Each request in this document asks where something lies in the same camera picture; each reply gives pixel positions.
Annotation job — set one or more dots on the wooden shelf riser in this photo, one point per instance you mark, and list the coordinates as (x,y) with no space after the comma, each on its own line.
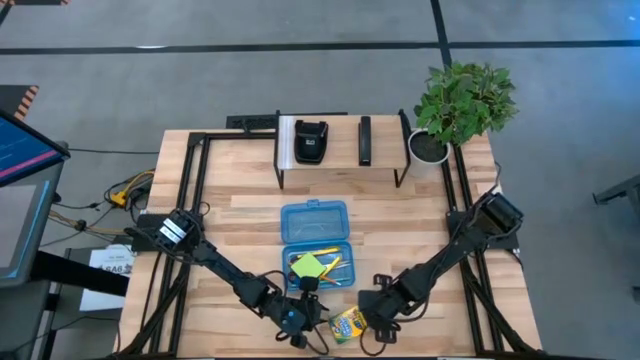
(342,145)

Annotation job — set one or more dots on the crayon box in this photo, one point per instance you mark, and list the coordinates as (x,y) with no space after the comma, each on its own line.
(346,325)

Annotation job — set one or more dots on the white plant pot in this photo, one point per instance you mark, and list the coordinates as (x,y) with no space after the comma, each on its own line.
(428,147)

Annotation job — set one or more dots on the grey panel under monitor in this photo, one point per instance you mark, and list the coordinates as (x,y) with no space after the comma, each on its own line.
(20,225)

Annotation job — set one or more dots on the black hole punch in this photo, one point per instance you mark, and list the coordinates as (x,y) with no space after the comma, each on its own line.
(311,142)

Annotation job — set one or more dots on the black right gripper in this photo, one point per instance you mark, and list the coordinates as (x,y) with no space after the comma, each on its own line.
(380,305)

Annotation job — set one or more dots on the blue-screen monitor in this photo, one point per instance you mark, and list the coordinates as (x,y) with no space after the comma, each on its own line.
(25,150)

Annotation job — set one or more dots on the black cart bar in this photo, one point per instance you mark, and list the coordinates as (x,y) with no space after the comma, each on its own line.
(80,274)

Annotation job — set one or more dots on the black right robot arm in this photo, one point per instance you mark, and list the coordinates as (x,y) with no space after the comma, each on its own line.
(450,250)

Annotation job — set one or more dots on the hazard-striped floor mat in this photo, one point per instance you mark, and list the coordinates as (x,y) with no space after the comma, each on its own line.
(22,102)

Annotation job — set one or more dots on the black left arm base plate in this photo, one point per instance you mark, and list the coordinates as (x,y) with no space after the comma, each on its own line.
(144,222)

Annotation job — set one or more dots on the white paper sheet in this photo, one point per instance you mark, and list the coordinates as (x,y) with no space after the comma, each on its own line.
(107,260)

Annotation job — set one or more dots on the grey furniture leg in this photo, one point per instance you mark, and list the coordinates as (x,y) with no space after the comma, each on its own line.
(620,190)

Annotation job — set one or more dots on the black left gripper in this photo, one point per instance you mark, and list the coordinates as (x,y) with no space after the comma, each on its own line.
(300,315)

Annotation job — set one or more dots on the yellow pencil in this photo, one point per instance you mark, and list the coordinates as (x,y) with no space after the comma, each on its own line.
(331,265)

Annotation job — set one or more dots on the blue plastic pencil box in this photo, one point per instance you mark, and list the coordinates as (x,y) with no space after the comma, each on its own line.
(315,222)

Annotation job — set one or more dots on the black power strip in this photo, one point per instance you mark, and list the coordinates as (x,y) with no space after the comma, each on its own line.
(250,121)

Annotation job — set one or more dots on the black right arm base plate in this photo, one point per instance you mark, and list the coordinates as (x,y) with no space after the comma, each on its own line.
(505,242)

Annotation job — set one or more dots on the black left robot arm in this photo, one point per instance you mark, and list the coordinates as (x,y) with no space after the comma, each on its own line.
(225,267)

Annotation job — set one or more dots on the green leafy plant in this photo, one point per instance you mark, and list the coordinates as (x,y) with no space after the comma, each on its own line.
(465,102)

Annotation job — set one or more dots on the black stapler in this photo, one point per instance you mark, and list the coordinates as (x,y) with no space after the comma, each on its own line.
(365,141)

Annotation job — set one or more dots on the green sticky note pad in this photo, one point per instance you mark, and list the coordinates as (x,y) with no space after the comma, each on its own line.
(308,265)

